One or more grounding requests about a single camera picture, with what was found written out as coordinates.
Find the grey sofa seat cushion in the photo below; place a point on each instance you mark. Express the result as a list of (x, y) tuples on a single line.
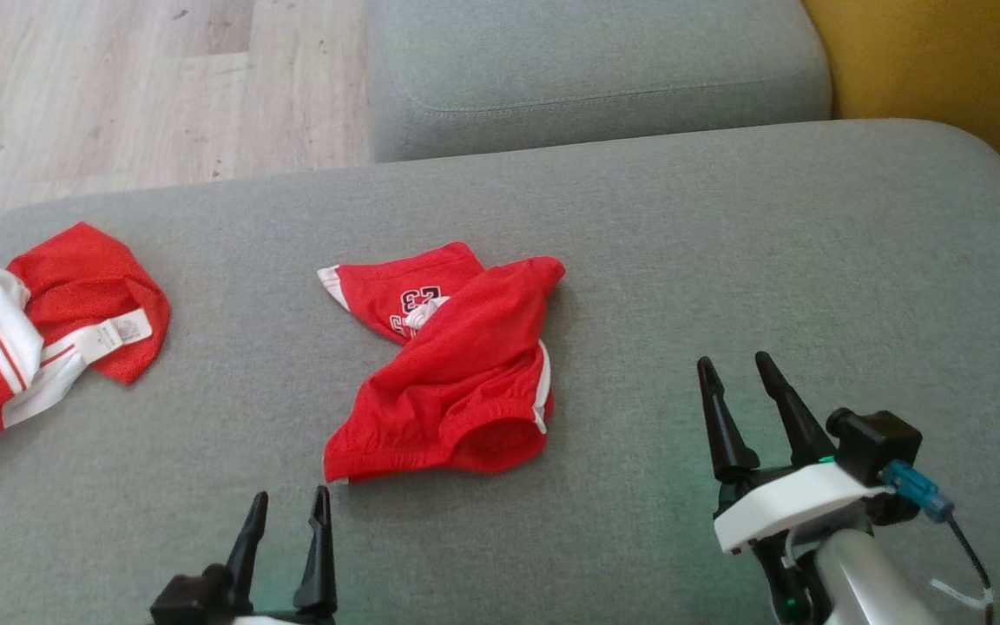
[(726, 260)]

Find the red shirt with white sleeves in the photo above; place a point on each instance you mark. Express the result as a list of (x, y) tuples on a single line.
[(75, 273)]

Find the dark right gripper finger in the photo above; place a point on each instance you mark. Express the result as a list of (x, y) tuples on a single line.
[(724, 425), (799, 417)]

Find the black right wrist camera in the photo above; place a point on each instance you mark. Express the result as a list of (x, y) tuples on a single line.
[(873, 443)]

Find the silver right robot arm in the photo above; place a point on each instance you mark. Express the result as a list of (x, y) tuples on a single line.
[(865, 582)]

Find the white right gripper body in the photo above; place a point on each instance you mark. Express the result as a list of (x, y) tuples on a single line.
[(799, 503)]

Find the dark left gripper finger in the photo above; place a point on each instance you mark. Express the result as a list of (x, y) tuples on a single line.
[(319, 555), (250, 542)]

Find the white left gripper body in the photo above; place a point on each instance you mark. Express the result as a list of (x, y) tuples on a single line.
[(279, 620)]

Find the red shorts with white stripe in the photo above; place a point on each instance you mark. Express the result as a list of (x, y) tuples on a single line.
[(457, 382)]

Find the grey sofa side cushion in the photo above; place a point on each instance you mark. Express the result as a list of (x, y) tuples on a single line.
[(595, 69)]

